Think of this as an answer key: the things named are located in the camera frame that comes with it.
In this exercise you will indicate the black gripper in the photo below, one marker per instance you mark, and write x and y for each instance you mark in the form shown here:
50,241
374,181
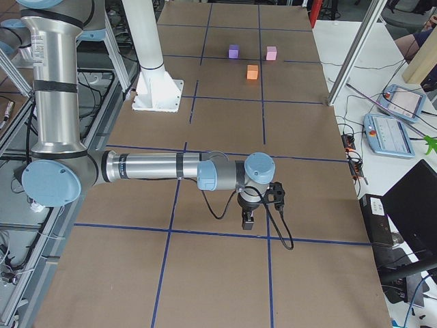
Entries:
246,206

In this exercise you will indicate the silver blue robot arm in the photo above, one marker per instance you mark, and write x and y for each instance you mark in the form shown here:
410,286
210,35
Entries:
62,167

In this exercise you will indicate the second grey robot arm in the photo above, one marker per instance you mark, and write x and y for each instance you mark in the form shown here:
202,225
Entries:
16,40

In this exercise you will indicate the brown paper table cover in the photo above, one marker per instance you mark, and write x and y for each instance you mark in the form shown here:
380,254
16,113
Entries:
161,254

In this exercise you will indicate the orange black connector strip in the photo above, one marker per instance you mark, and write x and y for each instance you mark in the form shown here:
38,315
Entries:
355,160

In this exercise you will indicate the black computer box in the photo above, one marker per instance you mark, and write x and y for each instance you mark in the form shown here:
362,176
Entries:
376,220

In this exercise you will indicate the orange foam block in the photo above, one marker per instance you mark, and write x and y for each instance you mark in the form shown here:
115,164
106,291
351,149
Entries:
252,72

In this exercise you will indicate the near blue teach pendant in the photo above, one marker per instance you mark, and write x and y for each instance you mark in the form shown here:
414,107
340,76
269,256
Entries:
387,136

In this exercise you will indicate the blue teach pendant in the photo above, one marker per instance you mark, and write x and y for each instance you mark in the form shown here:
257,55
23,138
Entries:
403,102
387,136

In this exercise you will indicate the black monitor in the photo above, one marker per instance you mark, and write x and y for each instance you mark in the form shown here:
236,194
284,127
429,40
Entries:
411,206

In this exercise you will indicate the pink foam block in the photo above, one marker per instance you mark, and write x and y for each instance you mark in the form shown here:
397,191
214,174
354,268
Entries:
271,53

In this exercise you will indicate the purple foam block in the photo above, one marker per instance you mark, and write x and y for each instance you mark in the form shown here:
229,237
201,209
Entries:
233,51

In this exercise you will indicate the far blue teach pendant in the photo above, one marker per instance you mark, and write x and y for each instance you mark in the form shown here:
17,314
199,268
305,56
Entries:
403,102

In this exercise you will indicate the green plastic clamp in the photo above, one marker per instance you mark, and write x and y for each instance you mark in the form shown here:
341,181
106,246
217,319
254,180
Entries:
431,144

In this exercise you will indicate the wooden plank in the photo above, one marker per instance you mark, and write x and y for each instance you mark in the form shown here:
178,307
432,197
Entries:
423,62

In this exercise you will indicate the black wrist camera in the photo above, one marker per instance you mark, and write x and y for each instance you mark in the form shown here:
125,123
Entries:
276,195

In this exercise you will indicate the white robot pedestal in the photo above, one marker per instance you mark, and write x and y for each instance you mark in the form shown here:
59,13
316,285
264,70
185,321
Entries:
156,90

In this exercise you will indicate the aluminium frame table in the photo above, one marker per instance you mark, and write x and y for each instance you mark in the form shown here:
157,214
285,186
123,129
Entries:
34,239

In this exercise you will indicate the aluminium frame post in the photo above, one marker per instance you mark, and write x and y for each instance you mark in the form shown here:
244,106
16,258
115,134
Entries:
373,13

